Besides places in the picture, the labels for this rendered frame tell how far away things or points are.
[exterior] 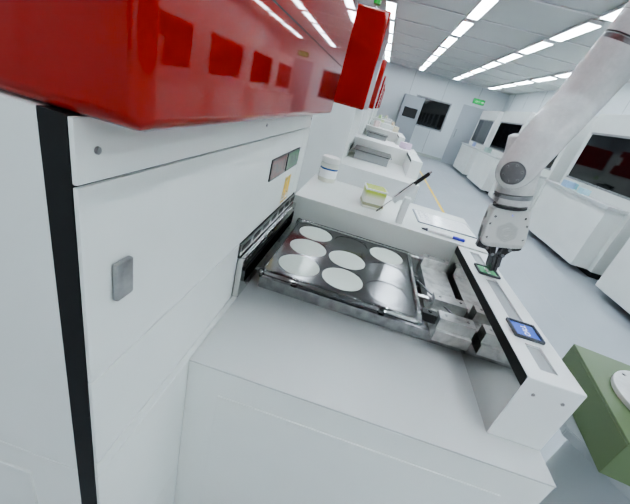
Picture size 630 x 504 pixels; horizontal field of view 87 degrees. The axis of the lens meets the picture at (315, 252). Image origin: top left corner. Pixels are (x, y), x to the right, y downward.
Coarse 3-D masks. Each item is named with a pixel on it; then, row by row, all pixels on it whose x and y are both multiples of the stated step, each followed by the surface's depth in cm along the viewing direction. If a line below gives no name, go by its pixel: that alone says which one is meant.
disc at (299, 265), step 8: (288, 256) 81; (296, 256) 82; (280, 264) 76; (288, 264) 77; (296, 264) 78; (304, 264) 79; (312, 264) 80; (296, 272) 75; (304, 272) 76; (312, 272) 77
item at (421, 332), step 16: (272, 288) 80; (288, 288) 79; (304, 288) 79; (320, 304) 79; (336, 304) 78; (352, 304) 78; (368, 320) 78; (384, 320) 77; (400, 320) 77; (416, 336) 77
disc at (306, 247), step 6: (294, 240) 90; (300, 240) 91; (306, 240) 92; (294, 246) 86; (300, 246) 87; (306, 246) 88; (312, 246) 89; (318, 246) 90; (300, 252) 84; (306, 252) 85; (312, 252) 86; (318, 252) 87; (324, 252) 88
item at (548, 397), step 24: (504, 288) 81; (504, 312) 69; (528, 360) 56; (552, 360) 58; (528, 384) 52; (552, 384) 52; (576, 384) 53; (504, 408) 55; (528, 408) 54; (552, 408) 53; (576, 408) 52; (504, 432) 57; (528, 432) 56; (552, 432) 55
